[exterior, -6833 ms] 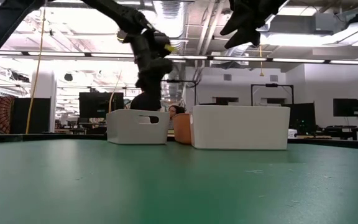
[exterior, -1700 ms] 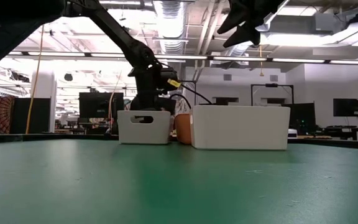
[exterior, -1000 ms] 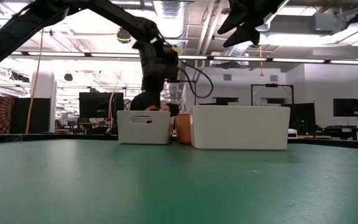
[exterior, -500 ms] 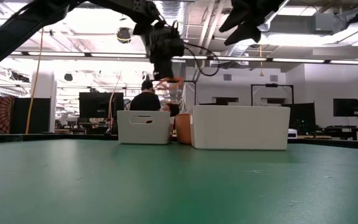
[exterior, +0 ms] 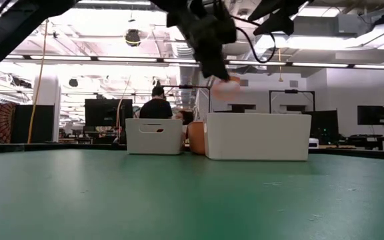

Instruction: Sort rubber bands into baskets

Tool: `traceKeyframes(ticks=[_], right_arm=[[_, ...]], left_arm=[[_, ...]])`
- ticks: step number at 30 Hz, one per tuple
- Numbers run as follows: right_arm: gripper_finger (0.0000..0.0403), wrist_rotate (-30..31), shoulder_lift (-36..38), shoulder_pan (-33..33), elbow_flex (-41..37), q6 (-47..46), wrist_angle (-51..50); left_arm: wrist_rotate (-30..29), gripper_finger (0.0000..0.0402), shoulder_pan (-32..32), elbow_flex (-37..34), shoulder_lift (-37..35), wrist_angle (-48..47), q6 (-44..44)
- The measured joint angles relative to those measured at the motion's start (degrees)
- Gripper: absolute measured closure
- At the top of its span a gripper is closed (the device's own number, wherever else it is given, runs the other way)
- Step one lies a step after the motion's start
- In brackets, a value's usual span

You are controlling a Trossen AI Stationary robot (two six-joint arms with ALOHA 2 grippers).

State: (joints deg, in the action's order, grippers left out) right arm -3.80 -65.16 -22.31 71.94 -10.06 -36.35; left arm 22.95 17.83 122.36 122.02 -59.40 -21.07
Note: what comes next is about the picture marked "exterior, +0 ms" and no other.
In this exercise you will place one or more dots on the small grey-blue plastic basket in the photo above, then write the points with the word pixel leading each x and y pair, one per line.
pixel 153 143

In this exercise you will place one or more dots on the silver corrugated air duct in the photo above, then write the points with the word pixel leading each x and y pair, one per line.
pixel 187 86

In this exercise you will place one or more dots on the orange plastic basket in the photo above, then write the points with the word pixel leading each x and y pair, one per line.
pixel 197 140

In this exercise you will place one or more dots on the black wall screen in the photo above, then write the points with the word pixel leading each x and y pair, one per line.
pixel 372 115

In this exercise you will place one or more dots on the long ceiling light bar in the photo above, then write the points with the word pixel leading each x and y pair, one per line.
pixel 318 64

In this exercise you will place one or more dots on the black partition panel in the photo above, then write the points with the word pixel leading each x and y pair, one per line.
pixel 33 123

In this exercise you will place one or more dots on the black desk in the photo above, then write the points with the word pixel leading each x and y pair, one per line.
pixel 365 137

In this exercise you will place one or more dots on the grey wall vent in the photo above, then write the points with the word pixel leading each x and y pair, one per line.
pixel 293 83
pixel 244 83

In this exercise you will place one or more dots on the small white device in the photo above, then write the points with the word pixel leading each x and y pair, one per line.
pixel 313 143

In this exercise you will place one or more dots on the person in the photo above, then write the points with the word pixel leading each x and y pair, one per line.
pixel 155 108
pixel 186 116

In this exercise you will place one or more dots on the large white plastic basket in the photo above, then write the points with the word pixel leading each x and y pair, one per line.
pixel 258 136

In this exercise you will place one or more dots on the pale pink object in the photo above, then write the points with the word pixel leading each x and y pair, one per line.
pixel 225 90

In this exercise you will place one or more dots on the black computer monitor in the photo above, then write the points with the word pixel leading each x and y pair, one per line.
pixel 105 111
pixel 325 125

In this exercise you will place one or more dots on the black ceiling dome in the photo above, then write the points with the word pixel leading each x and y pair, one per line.
pixel 132 38

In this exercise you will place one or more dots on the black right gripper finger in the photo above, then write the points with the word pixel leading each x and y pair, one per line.
pixel 268 8
pixel 278 26

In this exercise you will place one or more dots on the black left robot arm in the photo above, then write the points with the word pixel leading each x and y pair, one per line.
pixel 8 30

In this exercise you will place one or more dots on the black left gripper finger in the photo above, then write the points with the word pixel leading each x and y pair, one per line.
pixel 221 61
pixel 210 60

